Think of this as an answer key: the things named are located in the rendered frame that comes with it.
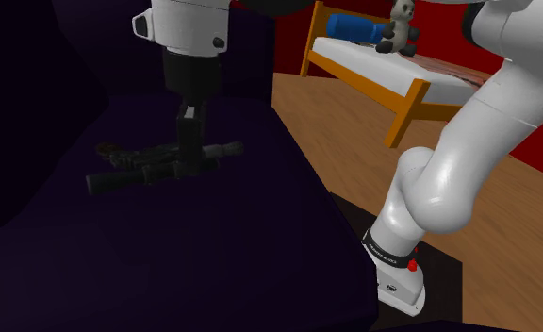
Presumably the wooden bed with white mattress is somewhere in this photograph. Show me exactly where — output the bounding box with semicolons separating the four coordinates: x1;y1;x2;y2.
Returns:
299;0;496;150

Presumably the dark purple sofa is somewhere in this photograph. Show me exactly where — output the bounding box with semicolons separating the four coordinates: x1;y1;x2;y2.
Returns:
0;0;379;332

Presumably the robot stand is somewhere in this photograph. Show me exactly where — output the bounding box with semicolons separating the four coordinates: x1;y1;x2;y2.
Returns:
330;191;465;332

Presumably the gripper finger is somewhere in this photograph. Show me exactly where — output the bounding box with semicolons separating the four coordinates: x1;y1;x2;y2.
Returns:
175;102;207;178

